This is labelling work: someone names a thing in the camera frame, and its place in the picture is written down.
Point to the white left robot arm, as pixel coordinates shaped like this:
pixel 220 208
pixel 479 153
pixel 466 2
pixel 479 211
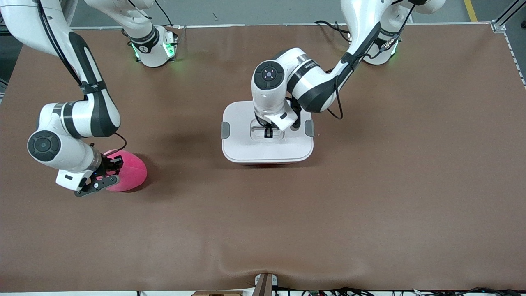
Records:
pixel 320 86

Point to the aluminium frame post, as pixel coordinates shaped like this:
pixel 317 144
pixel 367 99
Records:
pixel 507 13

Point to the white box lid grey clips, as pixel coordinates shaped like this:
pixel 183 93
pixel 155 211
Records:
pixel 246 148

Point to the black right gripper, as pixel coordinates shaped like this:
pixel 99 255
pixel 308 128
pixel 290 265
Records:
pixel 110 165

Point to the pink plush toy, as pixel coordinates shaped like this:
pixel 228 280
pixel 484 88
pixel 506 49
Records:
pixel 131 172

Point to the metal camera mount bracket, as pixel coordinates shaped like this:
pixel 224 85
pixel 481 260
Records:
pixel 265 285

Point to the pink translucent plastic box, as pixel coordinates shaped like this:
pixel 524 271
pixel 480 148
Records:
pixel 267 162

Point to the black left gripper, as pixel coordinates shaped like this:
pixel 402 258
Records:
pixel 268 132

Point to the brown table mat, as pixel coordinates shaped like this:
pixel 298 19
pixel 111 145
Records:
pixel 263 226

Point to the white table edge rail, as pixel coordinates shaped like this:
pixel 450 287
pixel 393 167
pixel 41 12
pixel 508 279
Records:
pixel 246 25

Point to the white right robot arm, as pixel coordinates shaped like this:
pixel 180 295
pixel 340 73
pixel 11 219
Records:
pixel 65 156

